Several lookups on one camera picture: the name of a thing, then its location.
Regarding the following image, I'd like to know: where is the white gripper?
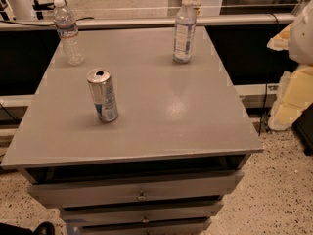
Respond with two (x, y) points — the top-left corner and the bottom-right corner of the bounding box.
(267, 0), (313, 131)

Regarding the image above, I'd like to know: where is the silver redbull can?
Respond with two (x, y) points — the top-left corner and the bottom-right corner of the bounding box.
(86, 68), (118, 122)

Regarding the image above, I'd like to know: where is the labelled water bottle right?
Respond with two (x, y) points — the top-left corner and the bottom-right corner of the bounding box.
(173, 0), (197, 64)

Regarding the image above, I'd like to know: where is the grey drawer cabinet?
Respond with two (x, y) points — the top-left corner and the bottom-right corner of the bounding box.
(2, 28), (262, 235)

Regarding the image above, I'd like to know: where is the clear water bottle left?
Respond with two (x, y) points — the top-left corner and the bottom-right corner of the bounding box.
(53, 0), (85, 66)

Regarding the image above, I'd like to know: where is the white pipe top left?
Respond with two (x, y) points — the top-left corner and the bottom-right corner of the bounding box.
(7, 0), (37, 21)

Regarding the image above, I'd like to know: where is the black shoe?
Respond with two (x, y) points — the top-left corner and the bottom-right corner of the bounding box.
(34, 221), (55, 235)

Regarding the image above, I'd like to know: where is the grey metal rail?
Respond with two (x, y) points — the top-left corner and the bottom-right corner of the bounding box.
(0, 13), (295, 31)

